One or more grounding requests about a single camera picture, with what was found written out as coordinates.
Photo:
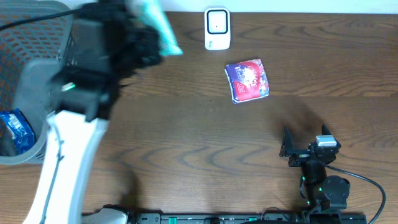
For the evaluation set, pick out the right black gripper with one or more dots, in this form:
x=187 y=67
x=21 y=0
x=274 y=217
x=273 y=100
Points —
x=302 y=155

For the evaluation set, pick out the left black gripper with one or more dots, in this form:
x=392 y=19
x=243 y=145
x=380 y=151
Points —
x=144 y=43

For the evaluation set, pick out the teal wet wipes packet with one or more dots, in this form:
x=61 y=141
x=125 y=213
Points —
x=150 y=13

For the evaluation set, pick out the red purple snack packet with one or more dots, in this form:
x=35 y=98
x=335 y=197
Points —
x=247 y=81

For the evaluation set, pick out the blue snack bar wrapper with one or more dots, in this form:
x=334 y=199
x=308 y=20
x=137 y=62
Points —
x=22 y=134

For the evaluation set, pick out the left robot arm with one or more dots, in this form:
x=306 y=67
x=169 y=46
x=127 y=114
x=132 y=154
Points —
x=79 y=112

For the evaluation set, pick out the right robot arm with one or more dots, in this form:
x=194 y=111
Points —
x=326 y=195

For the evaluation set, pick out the grey plastic mesh basket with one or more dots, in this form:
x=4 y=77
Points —
x=30 y=54

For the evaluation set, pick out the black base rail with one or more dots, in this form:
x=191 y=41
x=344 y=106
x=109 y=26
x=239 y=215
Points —
x=114 y=216

